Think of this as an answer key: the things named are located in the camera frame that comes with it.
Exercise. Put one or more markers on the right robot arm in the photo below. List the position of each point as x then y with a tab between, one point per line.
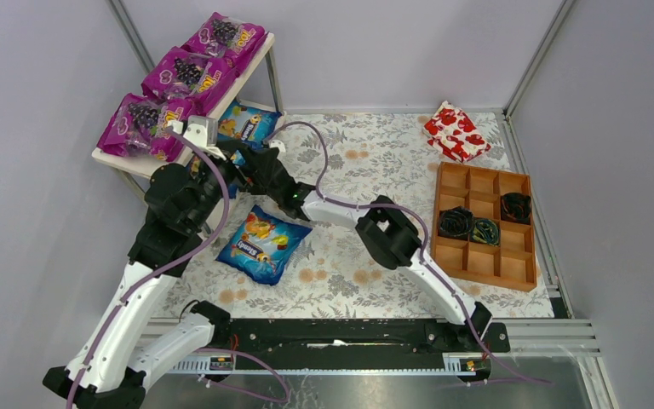
395	237

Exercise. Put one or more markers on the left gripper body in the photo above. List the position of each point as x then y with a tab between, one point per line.
214	164

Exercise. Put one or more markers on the blue candy bag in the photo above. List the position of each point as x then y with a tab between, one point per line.
250	125
235	179
262	246

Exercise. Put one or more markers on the black orange rolled item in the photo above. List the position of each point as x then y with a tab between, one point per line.
516	207

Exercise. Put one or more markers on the black teal rolled item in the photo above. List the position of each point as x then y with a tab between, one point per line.
486	232

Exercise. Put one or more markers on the purple candy bag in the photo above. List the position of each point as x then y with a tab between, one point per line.
138	128
235	41
200	79

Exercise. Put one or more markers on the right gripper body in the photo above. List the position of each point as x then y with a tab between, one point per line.
257	166

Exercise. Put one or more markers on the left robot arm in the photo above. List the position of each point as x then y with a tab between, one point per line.
100	375

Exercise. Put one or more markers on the red poppy folded cloth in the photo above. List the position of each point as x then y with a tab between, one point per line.
454	134

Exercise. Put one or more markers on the black green rolled item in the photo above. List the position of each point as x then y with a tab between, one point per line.
455	223

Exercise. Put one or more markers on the wooden compartment tray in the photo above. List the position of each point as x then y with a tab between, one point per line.
512	264

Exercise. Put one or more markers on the aluminium frame post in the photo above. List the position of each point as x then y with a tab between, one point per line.
561	16

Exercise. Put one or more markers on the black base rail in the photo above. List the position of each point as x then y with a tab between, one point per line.
399	345

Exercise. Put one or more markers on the white two-tier shelf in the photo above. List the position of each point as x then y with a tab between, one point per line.
131	168

